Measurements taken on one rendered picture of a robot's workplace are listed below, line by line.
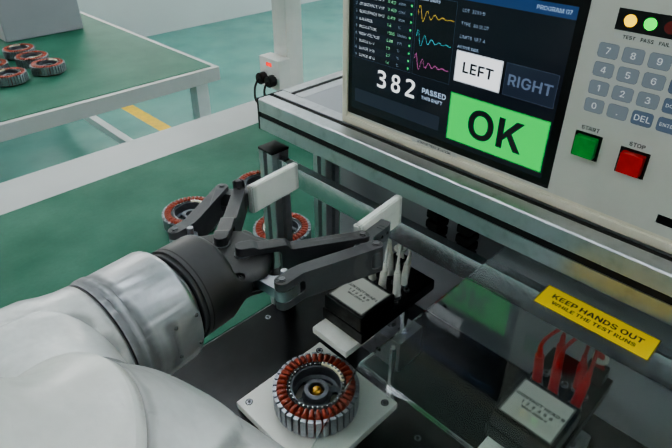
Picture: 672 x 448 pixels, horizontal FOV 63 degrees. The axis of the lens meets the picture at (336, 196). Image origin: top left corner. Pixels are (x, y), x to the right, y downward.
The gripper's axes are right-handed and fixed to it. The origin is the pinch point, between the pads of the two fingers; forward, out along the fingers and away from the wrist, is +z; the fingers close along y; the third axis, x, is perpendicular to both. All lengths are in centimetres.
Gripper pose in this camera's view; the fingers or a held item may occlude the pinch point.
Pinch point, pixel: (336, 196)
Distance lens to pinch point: 55.1
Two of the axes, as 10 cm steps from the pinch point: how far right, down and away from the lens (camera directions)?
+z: 6.0, -3.8, 7.0
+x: -0.2, -8.8, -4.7
